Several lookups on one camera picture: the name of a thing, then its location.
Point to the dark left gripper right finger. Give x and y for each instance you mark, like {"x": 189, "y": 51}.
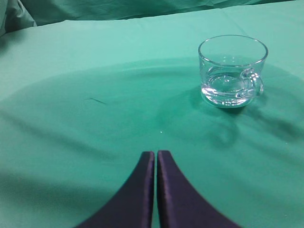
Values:
{"x": 179, "y": 204}

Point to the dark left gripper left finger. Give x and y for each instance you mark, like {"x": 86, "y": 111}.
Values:
{"x": 132, "y": 204}

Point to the green cloth table cover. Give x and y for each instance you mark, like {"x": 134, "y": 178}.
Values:
{"x": 81, "y": 100}

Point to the green cloth backdrop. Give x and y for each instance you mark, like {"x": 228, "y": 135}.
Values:
{"x": 71, "y": 9}

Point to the clear glass cup with handle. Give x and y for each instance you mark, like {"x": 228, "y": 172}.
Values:
{"x": 230, "y": 68}

